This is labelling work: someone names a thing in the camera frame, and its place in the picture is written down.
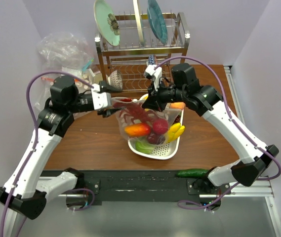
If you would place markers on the orange red pepper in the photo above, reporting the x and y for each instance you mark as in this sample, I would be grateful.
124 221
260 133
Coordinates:
137 130

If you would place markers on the large yellow banana bunch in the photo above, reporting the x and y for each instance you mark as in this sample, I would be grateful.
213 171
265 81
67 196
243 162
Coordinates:
175 131

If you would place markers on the teal blue plate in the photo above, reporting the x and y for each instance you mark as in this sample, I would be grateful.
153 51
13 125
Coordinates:
157 22

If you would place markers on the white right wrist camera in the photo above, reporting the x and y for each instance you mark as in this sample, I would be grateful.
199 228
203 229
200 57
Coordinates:
154 73

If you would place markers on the grey patterned bowl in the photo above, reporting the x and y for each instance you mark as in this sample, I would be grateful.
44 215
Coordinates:
115 79

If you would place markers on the green white cabbage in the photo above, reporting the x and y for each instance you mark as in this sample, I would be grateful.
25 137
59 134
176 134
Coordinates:
144 147

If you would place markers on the cream ceramic cup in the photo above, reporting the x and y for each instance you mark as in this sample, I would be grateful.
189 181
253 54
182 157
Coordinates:
97 78

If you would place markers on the orange peach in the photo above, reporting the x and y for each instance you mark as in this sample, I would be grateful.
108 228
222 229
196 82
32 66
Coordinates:
177 105

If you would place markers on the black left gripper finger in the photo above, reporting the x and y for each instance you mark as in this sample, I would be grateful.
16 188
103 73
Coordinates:
105 87
105 113

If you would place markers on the steel dish rack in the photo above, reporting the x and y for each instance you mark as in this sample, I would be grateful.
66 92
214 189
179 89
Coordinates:
132 53

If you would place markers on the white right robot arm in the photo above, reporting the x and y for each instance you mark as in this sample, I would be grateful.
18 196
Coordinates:
254 155

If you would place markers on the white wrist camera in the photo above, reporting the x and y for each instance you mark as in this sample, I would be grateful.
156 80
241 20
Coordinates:
100 96
154 73

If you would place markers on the clear polka dot zip bag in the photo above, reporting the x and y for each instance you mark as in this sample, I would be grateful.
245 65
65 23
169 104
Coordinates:
168 114

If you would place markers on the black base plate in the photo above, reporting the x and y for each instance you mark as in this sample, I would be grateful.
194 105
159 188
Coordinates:
143 186

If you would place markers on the beige rimmed plate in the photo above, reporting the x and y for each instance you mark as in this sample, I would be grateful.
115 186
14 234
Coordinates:
138 20

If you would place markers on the green cucumber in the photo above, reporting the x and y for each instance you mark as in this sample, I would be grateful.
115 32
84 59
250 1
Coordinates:
189 173

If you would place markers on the white perforated fruit tray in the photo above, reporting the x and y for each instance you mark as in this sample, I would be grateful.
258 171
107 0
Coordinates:
165 150

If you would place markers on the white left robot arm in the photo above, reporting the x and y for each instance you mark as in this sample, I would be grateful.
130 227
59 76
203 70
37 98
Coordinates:
20 193

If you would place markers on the dark red apple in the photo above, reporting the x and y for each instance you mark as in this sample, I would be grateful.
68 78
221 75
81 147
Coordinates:
155 139

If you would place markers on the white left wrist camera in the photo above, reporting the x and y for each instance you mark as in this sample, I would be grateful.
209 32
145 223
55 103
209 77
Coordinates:
100 96

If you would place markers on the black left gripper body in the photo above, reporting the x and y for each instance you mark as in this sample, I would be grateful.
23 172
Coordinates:
80 103

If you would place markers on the pile of clear plastic bags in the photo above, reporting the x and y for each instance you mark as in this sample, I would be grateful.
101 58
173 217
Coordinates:
63 51

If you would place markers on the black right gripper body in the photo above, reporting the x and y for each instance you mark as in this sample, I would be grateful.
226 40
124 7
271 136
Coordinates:
168 94

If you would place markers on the small red strawberry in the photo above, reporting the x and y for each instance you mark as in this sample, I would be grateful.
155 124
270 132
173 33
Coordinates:
160 126

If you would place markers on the red plastic lobster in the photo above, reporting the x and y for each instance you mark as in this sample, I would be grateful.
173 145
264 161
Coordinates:
133 112

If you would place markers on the mint green flower plate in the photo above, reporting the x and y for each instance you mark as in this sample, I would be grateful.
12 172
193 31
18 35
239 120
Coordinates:
106 22

